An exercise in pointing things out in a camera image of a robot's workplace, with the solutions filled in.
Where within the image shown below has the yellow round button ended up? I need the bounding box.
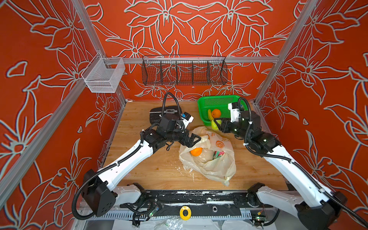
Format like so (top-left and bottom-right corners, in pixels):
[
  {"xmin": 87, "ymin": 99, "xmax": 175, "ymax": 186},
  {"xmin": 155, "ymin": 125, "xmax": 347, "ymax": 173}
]
[{"xmin": 179, "ymin": 206, "xmax": 192, "ymax": 221}]

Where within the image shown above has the yellow banana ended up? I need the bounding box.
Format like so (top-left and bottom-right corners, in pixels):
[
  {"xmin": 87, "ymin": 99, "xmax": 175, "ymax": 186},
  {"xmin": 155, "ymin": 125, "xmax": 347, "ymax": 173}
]
[{"xmin": 208, "ymin": 109, "xmax": 214, "ymax": 121}]

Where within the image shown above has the black wire mesh basket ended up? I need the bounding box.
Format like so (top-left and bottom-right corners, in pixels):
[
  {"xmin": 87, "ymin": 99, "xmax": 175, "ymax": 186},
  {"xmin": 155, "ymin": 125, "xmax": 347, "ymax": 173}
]
[{"xmin": 141, "ymin": 54, "xmax": 229, "ymax": 86}]

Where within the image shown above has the white wire mesh basket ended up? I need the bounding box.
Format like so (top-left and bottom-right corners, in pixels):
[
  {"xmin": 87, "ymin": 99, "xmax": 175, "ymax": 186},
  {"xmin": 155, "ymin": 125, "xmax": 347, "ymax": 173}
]
[{"xmin": 81, "ymin": 52, "xmax": 126, "ymax": 93}]

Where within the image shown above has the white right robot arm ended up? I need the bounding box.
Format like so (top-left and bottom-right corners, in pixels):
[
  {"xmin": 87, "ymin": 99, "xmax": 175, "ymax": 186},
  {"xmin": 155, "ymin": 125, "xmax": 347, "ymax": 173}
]
[{"xmin": 214, "ymin": 97, "xmax": 368, "ymax": 230}]

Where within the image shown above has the green apple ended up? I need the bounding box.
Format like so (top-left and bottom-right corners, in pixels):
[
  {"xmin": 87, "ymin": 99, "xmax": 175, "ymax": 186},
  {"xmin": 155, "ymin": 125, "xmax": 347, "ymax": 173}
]
[{"xmin": 211, "ymin": 120, "xmax": 222, "ymax": 130}]

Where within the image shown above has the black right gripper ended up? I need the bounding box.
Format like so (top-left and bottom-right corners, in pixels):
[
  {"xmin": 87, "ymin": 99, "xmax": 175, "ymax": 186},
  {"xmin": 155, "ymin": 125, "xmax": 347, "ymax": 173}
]
[{"xmin": 213, "ymin": 116, "xmax": 253, "ymax": 142}]

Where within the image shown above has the black plastic tool case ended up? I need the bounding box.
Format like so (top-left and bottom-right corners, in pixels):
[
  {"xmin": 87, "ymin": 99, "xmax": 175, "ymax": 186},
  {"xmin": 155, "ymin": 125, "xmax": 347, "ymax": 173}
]
[{"xmin": 149, "ymin": 105, "xmax": 182, "ymax": 123}]

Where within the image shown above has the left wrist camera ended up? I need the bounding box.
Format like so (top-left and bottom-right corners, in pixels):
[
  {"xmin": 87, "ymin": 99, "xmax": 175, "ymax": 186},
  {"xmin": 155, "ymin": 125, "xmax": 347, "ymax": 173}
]
[{"xmin": 181, "ymin": 112, "xmax": 194, "ymax": 128}]

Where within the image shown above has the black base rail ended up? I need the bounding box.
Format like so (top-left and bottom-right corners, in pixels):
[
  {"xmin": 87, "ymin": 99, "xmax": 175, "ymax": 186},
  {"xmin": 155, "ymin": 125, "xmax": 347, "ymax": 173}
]
[{"xmin": 119, "ymin": 189, "xmax": 274, "ymax": 218}]

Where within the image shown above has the orange printed plastic bag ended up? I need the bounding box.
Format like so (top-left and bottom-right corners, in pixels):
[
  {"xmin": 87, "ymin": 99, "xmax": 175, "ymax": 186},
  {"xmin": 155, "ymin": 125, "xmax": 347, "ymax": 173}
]
[{"xmin": 179, "ymin": 126, "xmax": 236, "ymax": 186}]

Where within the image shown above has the red dragon fruit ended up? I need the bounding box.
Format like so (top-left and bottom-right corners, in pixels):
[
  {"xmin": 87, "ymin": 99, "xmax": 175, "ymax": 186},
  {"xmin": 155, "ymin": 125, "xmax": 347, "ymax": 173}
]
[{"xmin": 213, "ymin": 151, "xmax": 225, "ymax": 159}]

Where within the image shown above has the green plastic basket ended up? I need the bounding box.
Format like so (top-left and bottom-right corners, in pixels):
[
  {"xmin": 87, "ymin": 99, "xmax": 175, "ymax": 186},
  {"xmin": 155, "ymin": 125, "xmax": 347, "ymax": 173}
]
[{"xmin": 197, "ymin": 95, "xmax": 252, "ymax": 132}]

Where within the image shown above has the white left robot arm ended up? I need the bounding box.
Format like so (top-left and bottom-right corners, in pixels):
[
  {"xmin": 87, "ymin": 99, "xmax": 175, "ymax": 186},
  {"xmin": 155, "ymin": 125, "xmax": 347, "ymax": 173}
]
[{"xmin": 71, "ymin": 100, "xmax": 201, "ymax": 220}]

